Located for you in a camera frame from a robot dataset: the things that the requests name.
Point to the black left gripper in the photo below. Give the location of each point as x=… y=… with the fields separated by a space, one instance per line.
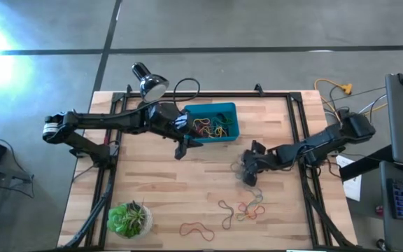
x=170 y=120

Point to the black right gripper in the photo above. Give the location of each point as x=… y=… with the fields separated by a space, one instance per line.
x=261 y=157

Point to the green rubber band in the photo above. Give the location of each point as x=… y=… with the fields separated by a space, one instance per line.
x=227 y=120
x=257 y=196

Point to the orange red rubber band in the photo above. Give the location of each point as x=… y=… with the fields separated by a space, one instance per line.
x=260 y=210

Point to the dark grey rubber band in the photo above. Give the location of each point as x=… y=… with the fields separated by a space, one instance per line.
x=230 y=217

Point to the long red rubber band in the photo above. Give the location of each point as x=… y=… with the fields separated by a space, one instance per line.
x=187 y=224

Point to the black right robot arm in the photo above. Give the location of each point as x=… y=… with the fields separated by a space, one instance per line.
x=320 y=141

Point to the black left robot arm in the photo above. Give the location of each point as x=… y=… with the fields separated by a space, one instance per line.
x=110 y=120

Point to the teal plastic bin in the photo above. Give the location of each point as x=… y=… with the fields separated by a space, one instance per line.
x=229 y=108

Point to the black desk lamp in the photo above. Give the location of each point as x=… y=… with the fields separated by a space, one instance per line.
x=152 y=87

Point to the green succulent in pot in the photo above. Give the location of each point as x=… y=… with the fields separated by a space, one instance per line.
x=128 y=218

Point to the white paper sheet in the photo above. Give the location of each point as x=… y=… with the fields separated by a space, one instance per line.
x=352 y=189

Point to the black power adapter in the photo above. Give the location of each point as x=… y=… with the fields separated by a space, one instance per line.
x=343 y=113

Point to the black desk leg bar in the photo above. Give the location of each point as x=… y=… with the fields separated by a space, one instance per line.
x=362 y=168

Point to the small red object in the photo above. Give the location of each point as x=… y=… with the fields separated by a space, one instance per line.
x=380 y=211

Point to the dark desk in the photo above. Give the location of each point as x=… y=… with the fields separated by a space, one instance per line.
x=387 y=231

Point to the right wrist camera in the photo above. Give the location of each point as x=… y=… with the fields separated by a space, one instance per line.
x=250 y=179

